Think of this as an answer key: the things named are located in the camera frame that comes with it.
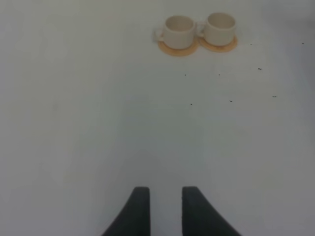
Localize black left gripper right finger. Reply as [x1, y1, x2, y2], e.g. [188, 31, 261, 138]
[182, 186, 239, 236]

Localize left white teacup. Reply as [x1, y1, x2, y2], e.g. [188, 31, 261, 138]
[153, 15, 195, 50]

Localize left orange round coaster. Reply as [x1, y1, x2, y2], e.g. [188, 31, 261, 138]
[157, 38, 199, 57]

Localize orange round coaster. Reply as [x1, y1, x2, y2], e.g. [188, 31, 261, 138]
[198, 36, 238, 53]
[157, 38, 199, 57]

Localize right orange round coaster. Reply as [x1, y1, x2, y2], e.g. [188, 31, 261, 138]
[198, 36, 238, 53]

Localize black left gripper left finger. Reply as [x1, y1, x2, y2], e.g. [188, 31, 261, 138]
[102, 187, 150, 236]

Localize white teacup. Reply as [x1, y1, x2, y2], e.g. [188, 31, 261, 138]
[153, 15, 195, 50]
[196, 12, 236, 47]

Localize right white teacup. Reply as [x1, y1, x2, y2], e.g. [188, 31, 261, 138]
[196, 12, 236, 47]

